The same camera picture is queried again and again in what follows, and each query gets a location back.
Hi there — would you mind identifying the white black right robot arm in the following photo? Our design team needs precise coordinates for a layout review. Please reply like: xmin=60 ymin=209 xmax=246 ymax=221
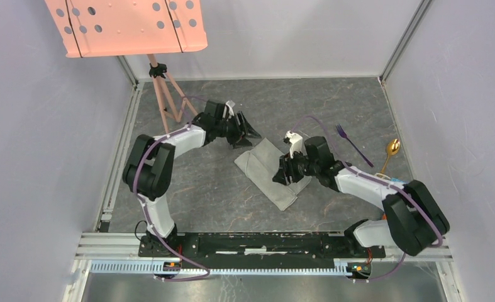
xmin=272 ymin=132 xmax=450 ymax=257

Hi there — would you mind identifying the aluminium frame rail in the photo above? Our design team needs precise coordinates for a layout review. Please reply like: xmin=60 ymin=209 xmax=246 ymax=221
xmin=75 ymin=232 xmax=453 ymax=280

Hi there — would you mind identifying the white lattice toy piece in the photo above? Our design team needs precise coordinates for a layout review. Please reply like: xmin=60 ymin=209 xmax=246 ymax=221
xmin=375 ymin=173 xmax=392 ymax=181

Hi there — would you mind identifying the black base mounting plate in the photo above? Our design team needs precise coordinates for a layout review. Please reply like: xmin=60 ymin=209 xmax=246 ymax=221
xmin=138 ymin=232 xmax=386 ymax=270

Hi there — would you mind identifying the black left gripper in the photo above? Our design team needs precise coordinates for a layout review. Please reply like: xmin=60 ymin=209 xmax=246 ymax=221
xmin=214 ymin=111 xmax=261 ymax=149

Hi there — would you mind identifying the gold spoon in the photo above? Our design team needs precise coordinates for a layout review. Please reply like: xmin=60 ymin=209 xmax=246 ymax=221
xmin=381 ymin=138 xmax=401 ymax=174

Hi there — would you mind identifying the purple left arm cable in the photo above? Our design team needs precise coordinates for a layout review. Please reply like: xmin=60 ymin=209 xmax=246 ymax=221
xmin=132 ymin=96 xmax=211 ymax=283

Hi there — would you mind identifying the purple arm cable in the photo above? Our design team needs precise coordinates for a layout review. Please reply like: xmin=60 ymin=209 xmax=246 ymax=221
xmin=291 ymin=115 xmax=445 ymax=284
xmin=132 ymin=96 xmax=211 ymax=283

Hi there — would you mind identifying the purple metal fork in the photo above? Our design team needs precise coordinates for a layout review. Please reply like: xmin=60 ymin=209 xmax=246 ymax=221
xmin=335 ymin=124 xmax=374 ymax=167

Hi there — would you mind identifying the pink music stand tripod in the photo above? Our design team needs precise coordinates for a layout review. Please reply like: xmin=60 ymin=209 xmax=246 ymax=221
xmin=46 ymin=0 xmax=208 ymax=133

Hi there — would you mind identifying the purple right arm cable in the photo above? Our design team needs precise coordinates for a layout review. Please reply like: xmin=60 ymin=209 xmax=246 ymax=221
xmin=291 ymin=115 xmax=445 ymax=284

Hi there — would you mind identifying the grey cloth napkin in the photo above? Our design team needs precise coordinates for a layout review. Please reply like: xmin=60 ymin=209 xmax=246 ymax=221
xmin=234 ymin=138 xmax=311 ymax=211

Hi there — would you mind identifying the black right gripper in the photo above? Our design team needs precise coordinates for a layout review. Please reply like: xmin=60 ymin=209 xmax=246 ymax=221
xmin=272 ymin=147 xmax=320 ymax=186

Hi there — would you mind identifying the blue toy brick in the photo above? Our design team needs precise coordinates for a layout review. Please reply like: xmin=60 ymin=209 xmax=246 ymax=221
xmin=391 ymin=178 xmax=407 ymax=184

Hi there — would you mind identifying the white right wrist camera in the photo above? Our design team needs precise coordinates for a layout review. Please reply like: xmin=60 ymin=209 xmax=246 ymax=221
xmin=283 ymin=131 xmax=303 ymax=159

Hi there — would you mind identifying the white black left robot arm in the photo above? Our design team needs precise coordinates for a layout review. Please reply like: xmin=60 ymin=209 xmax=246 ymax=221
xmin=122 ymin=101 xmax=261 ymax=257

